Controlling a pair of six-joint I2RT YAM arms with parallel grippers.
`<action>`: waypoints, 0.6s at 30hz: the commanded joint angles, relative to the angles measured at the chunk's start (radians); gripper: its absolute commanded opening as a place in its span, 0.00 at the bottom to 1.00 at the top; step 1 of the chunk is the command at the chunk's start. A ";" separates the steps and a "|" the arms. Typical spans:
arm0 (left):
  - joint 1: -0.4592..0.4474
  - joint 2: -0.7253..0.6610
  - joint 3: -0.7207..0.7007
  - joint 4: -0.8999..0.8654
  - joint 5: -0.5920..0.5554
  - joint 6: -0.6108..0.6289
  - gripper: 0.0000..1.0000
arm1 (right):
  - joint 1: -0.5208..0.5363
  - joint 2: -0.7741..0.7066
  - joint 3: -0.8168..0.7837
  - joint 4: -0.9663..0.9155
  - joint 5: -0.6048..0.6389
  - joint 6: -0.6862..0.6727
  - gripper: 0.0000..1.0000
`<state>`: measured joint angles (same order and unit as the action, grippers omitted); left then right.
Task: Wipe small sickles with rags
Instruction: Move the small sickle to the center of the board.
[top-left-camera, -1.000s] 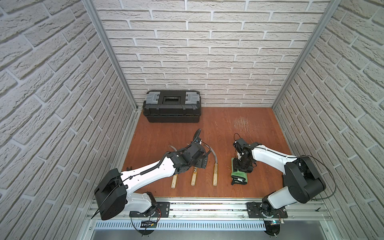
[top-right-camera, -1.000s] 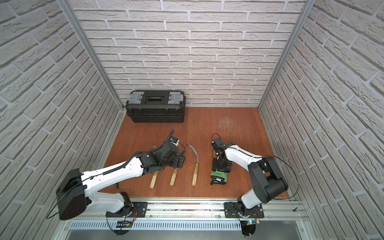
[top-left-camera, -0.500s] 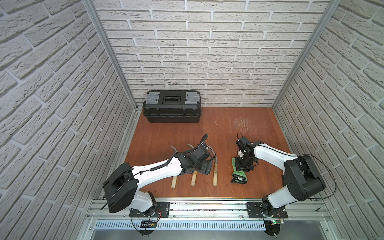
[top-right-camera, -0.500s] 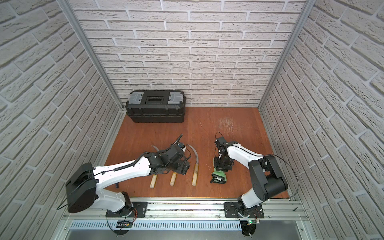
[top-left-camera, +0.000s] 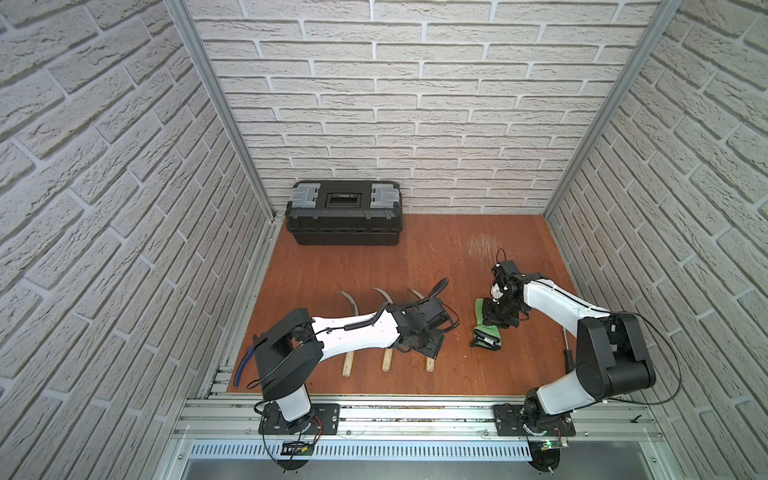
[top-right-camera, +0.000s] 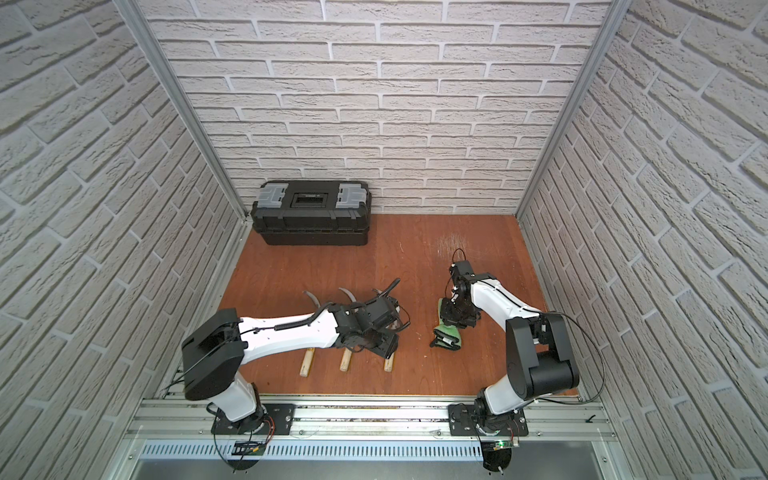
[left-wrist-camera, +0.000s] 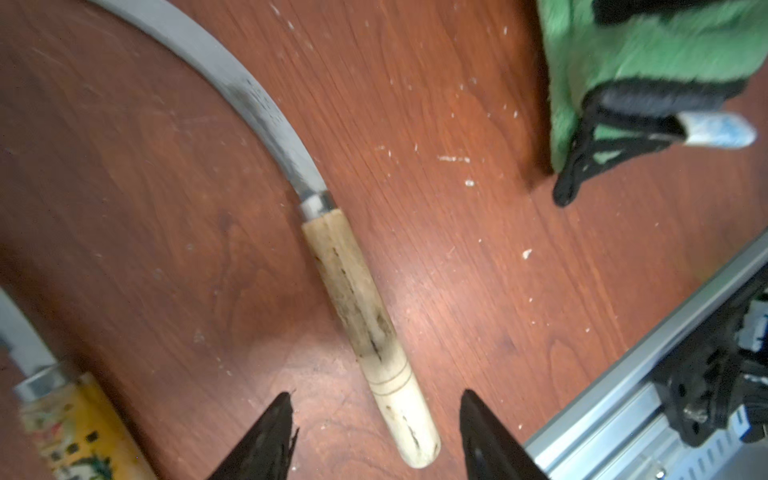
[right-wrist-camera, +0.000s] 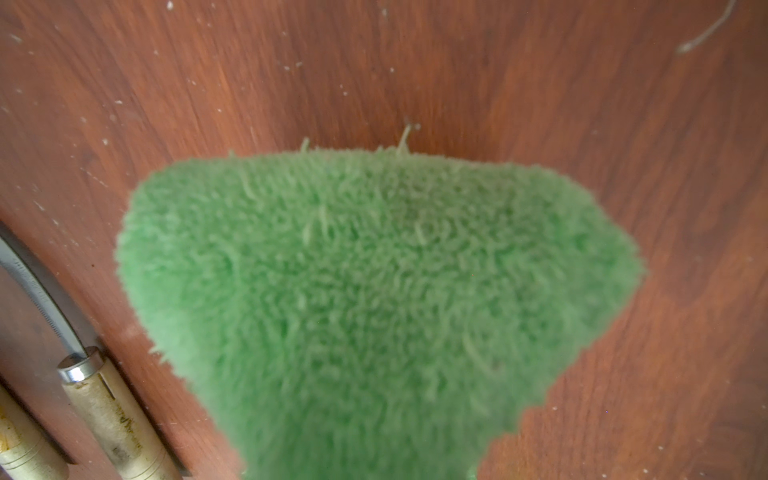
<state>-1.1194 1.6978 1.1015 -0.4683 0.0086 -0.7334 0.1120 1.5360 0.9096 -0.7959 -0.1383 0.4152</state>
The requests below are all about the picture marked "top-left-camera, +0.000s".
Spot green rag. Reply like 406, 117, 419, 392
470, 298, 502, 351

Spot wooden handle sickle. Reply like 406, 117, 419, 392
374, 287, 394, 372
339, 290, 359, 378
406, 288, 435, 373

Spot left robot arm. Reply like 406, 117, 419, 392
252, 296, 458, 423

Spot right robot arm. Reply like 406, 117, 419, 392
483, 260, 656, 422

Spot black plastic toolbox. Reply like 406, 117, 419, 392
285, 179, 403, 246

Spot black handled screwdriver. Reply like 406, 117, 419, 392
562, 328, 575, 373

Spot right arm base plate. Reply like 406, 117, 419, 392
492, 403, 576, 437

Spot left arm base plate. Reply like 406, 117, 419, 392
258, 402, 341, 436

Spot blue handled pliers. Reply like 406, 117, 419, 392
233, 346, 254, 387

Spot aluminium front rail frame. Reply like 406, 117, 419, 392
154, 394, 682, 479

